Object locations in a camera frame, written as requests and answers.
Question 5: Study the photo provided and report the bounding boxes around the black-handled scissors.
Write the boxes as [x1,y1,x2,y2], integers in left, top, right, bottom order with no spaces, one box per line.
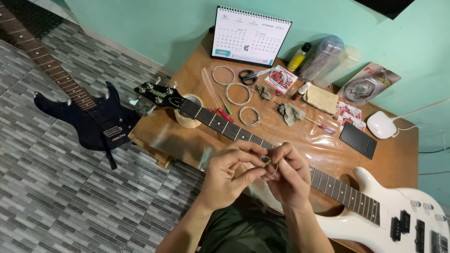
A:
[239,68,273,86]

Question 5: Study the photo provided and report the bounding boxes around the beige cloth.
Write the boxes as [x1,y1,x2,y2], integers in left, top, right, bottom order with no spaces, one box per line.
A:
[303,85,339,116]

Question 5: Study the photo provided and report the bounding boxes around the black plastic cover plate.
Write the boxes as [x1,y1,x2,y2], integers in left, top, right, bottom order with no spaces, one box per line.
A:
[339,122,378,161]

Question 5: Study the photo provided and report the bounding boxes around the white bass guitar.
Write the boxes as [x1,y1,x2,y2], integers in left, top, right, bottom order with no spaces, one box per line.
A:
[129,82,450,253]

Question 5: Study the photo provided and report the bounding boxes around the red and white string packet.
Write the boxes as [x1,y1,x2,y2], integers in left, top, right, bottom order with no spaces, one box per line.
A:
[264,65,299,95]

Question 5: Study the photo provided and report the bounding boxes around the person's dark green shorts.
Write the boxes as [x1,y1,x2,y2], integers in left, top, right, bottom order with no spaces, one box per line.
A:
[199,195,294,253]

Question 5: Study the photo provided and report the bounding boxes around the small white-capped dropper bottle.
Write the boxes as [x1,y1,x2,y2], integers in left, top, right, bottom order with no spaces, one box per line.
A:
[291,82,312,102]

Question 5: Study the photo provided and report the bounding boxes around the clear plastic table sheet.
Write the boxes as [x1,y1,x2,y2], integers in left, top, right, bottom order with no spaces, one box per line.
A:
[160,67,356,211]

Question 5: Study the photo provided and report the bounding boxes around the green-handled screwdriver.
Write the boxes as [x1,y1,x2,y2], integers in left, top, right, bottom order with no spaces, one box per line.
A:
[218,94,233,115]

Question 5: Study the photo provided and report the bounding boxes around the black wall panel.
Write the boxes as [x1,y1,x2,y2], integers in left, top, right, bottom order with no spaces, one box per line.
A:
[353,0,416,20]

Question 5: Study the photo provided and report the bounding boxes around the clear plastic bottle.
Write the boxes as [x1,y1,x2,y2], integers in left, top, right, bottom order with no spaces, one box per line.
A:
[299,35,345,82]

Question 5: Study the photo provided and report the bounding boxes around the person's right hand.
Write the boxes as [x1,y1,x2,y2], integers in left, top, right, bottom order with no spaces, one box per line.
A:
[262,141,313,212]

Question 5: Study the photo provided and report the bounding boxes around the dark blue electric guitar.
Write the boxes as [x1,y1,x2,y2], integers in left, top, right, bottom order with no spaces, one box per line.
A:
[0,6,142,171]

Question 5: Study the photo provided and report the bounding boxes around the white cable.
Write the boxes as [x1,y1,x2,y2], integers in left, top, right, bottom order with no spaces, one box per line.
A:
[391,98,450,138]

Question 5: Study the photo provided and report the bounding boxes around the small grey rag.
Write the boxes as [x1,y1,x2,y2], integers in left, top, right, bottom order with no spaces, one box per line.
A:
[255,84,272,102]

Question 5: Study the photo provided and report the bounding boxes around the small metal guitar string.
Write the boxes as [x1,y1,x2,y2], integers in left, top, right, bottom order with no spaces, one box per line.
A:
[259,155,280,178]

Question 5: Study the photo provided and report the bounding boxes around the white round device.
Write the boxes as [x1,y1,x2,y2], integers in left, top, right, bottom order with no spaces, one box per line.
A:
[366,111,398,140]

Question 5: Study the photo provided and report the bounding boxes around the yellow bottle with black cap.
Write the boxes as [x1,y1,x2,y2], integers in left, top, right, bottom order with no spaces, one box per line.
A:
[287,42,312,73]

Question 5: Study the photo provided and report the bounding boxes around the translucent white plastic container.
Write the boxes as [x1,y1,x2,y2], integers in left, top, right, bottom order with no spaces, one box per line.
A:
[312,46,362,89]

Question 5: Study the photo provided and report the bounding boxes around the red-handled screwdriver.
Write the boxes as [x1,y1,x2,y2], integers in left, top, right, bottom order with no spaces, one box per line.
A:
[210,107,235,124]

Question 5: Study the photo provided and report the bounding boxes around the red and white paper sleeve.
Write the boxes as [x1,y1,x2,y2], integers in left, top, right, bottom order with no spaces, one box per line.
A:
[337,101,363,120]
[339,112,367,133]

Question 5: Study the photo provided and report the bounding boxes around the white desk calendar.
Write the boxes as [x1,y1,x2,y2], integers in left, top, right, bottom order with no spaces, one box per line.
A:
[210,5,293,67]

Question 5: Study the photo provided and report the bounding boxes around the roll of tan tape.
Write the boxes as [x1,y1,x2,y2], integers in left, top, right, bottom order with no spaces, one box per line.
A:
[174,93,205,129]

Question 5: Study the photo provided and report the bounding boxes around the silver guitar string packet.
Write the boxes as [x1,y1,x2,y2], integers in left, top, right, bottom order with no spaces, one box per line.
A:
[337,62,402,107]

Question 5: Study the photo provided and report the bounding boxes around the person's left hand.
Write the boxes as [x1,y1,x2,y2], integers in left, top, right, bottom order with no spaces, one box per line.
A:
[200,140,270,212]

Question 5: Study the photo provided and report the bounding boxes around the purple-handled screwdriver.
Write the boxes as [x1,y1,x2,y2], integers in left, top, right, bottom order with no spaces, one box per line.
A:
[304,115,337,135]

